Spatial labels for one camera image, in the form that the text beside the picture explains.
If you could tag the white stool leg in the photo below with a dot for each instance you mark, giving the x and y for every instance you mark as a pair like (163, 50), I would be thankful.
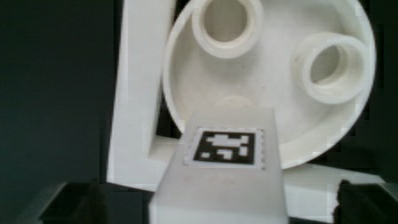
(221, 187)

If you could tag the white round stool seat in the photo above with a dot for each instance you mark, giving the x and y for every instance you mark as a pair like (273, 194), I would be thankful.
(275, 53)

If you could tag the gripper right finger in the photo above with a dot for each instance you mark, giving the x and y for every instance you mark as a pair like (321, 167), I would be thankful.
(367, 203)

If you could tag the white obstacle wall frame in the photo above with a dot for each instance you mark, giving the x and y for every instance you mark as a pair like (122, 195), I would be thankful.
(147, 133)

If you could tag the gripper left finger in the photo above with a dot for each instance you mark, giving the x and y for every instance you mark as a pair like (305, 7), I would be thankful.
(68, 204)

